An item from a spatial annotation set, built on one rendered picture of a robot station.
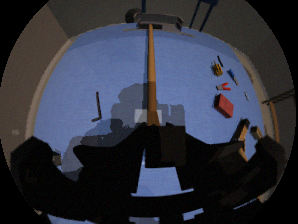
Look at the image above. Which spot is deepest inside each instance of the red-handled pliers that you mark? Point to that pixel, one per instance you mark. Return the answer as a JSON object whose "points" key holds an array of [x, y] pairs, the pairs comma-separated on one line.
{"points": [[223, 87]]}

